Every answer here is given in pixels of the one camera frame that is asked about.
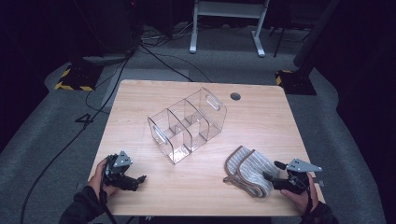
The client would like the right hand-held gripper cable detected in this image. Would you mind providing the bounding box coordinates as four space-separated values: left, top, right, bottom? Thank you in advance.
300 176 315 224

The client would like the clear acrylic divided organizer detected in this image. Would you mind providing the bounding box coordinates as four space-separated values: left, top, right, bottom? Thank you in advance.
147 87 228 165

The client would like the hand-held gripper cable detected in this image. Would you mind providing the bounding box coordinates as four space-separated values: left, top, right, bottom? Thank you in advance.
300 176 315 224
98 158 119 224

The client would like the bundle of floor cables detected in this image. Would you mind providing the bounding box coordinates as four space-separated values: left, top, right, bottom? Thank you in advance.
139 21 195 48

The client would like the white metal desk frame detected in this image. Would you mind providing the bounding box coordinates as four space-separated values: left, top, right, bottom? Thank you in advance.
189 0 271 59

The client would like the person's left hand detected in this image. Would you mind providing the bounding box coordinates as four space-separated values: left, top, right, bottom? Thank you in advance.
88 158 120 197

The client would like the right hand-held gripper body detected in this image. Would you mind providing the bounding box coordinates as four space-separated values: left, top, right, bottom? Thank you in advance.
274 158 323 195

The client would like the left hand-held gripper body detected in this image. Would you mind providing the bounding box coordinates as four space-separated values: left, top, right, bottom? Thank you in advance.
102 150 134 189

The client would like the person's right hand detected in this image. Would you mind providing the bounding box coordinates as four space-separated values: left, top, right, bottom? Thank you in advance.
279 172 320 216

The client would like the left hand-held gripper cable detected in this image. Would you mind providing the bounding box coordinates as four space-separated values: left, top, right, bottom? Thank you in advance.
98 158 119 224

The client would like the dark metal stand pole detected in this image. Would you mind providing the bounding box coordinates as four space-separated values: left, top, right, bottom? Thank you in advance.
293 0 340 78

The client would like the long black floor cable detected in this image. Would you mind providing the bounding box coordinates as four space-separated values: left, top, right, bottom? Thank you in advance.
20 57 132 224

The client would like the black equipment cabinet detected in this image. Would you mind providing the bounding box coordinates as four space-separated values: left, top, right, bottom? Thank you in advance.
69 0 144 64

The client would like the striped grey towel brown trim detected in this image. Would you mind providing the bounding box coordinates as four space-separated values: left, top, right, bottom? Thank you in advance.
222 145 281 199

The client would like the black tripod stand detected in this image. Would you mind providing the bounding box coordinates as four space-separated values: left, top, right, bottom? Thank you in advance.
269 18 312 59

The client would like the black yellow striped base plate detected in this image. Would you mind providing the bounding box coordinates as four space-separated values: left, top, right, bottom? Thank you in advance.
54 63 104 92
275 69 317 96

